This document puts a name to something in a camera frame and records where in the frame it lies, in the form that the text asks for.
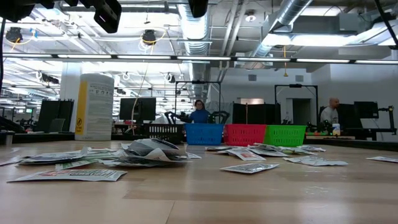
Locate white printed sachet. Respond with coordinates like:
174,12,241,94
18,148,91,165
220,163,280,174
283,156,349,167
248,148,289,157

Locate black ceiling pendant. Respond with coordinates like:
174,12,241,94
141,29,157,46
5,26,24,44

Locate black partition panel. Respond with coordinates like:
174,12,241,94
231,102,282,125
37,99,75,133

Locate grey cup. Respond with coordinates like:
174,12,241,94
4,130,16,146

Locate black plastic basket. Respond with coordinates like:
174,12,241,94
143,123,185,145

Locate white wipes canister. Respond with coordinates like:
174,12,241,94
74,73,115,142

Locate crumpled white sachet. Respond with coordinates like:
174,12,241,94
121,138,189,163

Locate blue plastic basket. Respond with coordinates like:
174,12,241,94
183,123,225,146

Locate green-striped bandage wrapper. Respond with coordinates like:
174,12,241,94
55,159,99,170

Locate red plastic basket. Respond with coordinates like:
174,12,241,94
223,123,267,147

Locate person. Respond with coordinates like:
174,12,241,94
320,97,341,125
188,99,211,124

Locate ceiling light strip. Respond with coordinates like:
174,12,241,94
0,53,398,65

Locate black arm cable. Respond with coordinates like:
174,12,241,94
374,0,398,49

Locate yellow hanging cord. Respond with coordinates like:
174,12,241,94
282,45,289,78

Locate silver ceiling duct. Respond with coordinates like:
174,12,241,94
248,0,313,60
177,0,216,103

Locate dark antiseptic towelette packet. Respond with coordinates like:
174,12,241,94
298,145,326,152

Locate green plastic basket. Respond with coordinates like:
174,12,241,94
263,124,308,147

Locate black camera rig frame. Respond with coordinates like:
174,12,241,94
274,83,320,126
174,80,222,124

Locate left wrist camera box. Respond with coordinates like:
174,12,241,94
93,0,123,34

